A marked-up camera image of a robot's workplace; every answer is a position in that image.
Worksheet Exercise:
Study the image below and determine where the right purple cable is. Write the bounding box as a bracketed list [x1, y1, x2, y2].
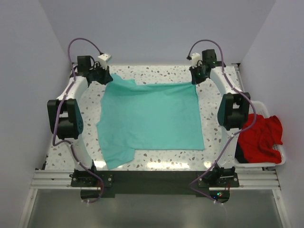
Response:
[186, 39, 257, 202]

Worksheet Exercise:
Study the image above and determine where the red t shirt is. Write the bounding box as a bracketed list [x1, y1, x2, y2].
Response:
[237, 114, 283, 164]

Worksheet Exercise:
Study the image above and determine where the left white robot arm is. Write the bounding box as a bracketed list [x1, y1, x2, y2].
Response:
[47, 53, 113, 187]

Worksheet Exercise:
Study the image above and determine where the black t shirt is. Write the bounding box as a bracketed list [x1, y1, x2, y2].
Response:
[235, 143, 248, 163]

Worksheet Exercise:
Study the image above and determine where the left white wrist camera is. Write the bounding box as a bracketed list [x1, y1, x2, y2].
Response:
[97, 53, 112, 69]

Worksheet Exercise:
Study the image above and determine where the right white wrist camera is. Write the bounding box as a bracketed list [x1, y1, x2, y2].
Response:
[190, 53, 202, 67]

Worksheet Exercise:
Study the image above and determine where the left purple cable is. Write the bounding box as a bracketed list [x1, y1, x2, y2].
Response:
[52, 38, 105, 204]

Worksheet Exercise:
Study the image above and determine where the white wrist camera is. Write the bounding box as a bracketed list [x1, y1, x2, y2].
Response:
[190, 53, 202, 67]
[97, 53, 112, 69]

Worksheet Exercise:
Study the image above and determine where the teal t shirt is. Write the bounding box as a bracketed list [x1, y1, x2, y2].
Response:
[96, 74, 205, 169]

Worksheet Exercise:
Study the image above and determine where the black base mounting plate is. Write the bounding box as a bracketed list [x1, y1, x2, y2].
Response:
[70, 170, 240, 203]

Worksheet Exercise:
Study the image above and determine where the white plastic laundry basket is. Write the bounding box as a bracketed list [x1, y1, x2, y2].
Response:
[235, 101, 286, 168]

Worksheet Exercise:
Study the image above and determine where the aluminium rail frame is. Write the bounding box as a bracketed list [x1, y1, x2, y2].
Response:
[30, 168, 281, 190]

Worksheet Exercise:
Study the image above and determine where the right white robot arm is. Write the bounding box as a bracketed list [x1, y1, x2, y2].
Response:
[187, 49, 250, 187]

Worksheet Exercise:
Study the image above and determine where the purple cable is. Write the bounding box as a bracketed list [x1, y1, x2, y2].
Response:
[186, 39, 257, 202]
[52, 38, 105, 204]

